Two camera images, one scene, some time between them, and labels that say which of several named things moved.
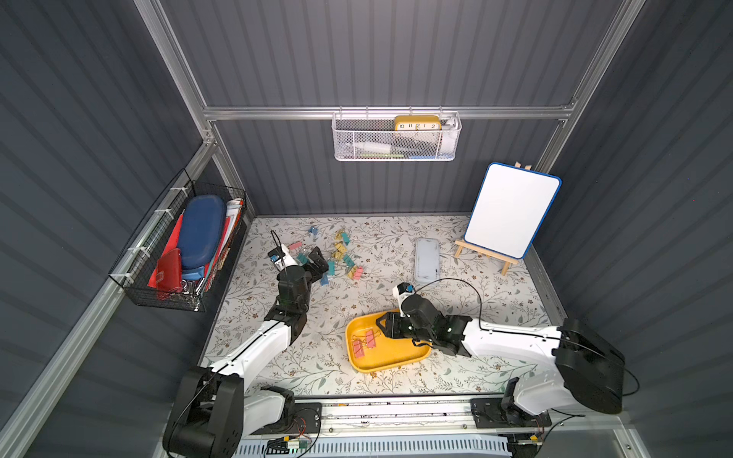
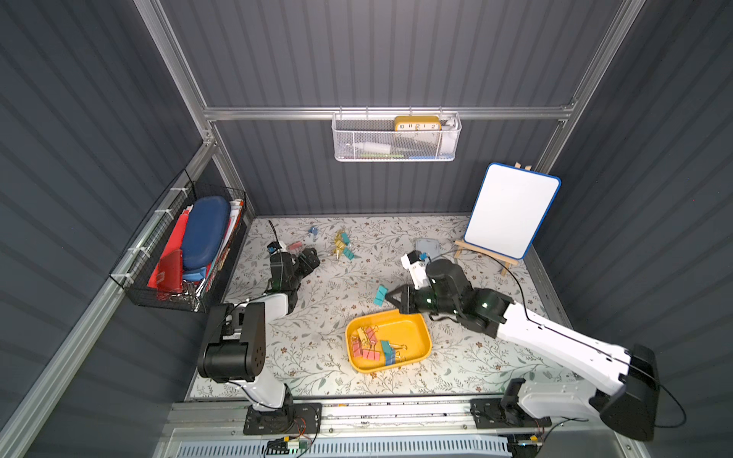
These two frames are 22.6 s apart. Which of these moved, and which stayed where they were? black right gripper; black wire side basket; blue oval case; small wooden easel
Moved: black right gripper
Stayed: small wooden easel; black wire side basket; blue oval case
